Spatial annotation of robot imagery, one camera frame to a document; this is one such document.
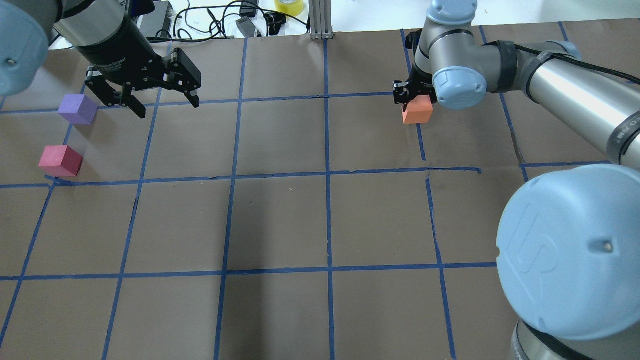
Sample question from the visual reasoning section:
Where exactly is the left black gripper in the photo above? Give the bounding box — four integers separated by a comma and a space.
77, 22, 202, 119

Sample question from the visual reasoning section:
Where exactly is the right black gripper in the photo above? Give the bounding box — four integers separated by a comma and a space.
392, 70, 438, 106

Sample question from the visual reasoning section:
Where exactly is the orange foam cube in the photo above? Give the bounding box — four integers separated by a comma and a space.
402, 95, 434, 125

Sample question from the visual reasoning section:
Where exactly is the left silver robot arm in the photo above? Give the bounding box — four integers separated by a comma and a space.
0, 0, 202, 119

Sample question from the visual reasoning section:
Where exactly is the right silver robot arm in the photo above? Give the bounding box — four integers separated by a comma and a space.
393, 0, 640, 360

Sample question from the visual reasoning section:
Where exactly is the black power adapter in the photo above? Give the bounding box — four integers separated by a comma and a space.
135, 1, 174, 39

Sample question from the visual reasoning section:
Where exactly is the purple foam cube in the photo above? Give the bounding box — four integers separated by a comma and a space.
57, 94, 99, 126

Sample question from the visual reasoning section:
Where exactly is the red foam cube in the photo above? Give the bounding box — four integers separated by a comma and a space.
38, 145, 83, 178

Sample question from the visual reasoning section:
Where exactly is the yellow tape roll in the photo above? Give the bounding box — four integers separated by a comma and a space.
274, 0, 305, 18

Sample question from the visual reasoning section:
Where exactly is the aluminium frame post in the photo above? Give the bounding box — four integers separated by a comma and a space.
308, 0, 334, 41

